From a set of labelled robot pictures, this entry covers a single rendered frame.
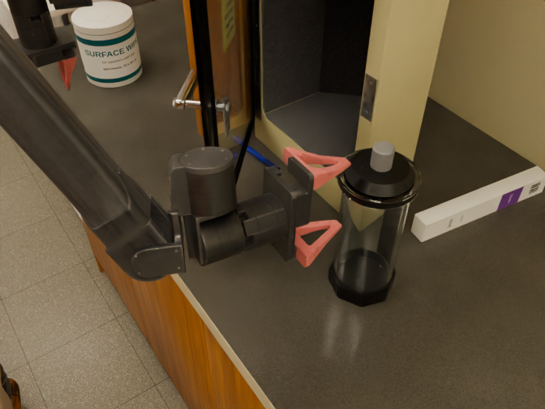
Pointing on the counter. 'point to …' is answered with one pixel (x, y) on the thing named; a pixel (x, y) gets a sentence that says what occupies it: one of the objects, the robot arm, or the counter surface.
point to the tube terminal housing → (411, 100)
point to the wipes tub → (108, 43)
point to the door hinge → (256, 58)
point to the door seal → (212, 80)
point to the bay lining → (313, 48)
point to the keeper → (368, 96)
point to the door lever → (187, 92)
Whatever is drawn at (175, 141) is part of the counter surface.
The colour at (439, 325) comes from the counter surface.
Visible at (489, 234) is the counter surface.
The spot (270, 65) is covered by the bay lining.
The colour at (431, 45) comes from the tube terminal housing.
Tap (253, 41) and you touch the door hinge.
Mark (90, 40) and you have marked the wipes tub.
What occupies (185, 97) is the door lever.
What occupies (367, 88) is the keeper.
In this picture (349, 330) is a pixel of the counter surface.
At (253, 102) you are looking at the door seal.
